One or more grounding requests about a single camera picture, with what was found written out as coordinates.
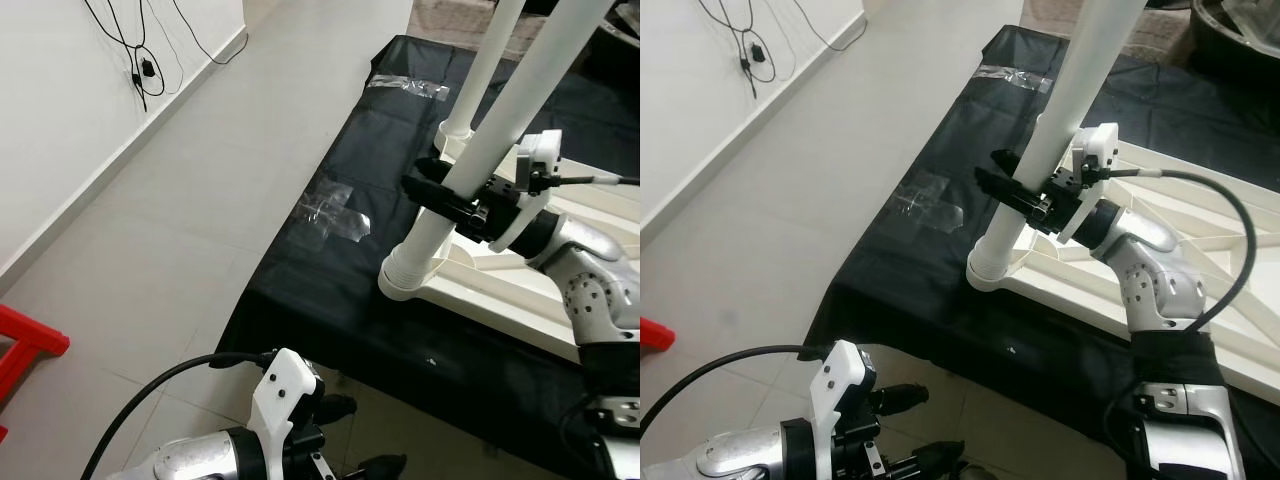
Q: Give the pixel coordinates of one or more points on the clear tape strip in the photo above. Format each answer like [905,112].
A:
[1015,77]

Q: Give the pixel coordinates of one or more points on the white plastic table top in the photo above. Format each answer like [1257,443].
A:
[1060,290]
[520,300]

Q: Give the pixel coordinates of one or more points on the black power adapter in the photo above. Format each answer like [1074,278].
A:
[147,70]
[757,58]

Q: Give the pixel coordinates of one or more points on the black round basin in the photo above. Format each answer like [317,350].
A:
[615,50]
[1230,55]

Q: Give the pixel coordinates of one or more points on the clear tape cross patch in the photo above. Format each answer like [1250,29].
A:
[930,200]
[335,212]

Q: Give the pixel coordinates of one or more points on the beige cloth covered crate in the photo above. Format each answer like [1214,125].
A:
[1050,20]
[450,12]

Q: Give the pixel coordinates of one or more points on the black tablecloth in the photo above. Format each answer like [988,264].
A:
[900,300]
[330,300]

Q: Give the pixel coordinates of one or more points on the red floor object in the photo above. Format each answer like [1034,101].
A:
[30,335]
[655,333]

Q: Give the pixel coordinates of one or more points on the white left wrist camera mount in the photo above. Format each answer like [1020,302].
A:
[285,390]
[835,385]

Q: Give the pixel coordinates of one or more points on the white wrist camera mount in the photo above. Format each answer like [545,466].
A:
[1100,145]
[285,390]
[835,385]
[540,155]

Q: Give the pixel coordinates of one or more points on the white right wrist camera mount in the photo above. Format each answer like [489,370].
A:
[540,155]
[1100,145]

